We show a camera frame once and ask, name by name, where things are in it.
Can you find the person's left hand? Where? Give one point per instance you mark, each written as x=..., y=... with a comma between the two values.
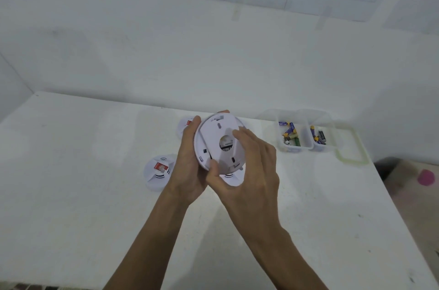
x=187, y=176

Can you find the person's right hand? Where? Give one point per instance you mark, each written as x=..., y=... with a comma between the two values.
x=257, y=190

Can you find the black battery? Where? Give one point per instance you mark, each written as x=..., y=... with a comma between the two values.
x=226, y=144
x=322, y=137

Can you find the person's left forearm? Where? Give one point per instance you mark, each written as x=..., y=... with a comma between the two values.
x=144, y=252

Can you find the cream fabric with pink dots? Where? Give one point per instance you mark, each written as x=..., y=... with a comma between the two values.
x=411, y=197

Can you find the blue and yellow battery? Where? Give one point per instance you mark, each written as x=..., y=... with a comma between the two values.
x=312, y=130
x=317, y=139

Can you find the pile of assorted batteries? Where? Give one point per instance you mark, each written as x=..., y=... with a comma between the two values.
x=291, y=135

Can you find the clear lid with green rim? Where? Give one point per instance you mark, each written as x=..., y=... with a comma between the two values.
x=365, y=159

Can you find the clear plastic container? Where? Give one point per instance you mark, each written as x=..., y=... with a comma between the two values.
x=334, y=135
x=269, y=128

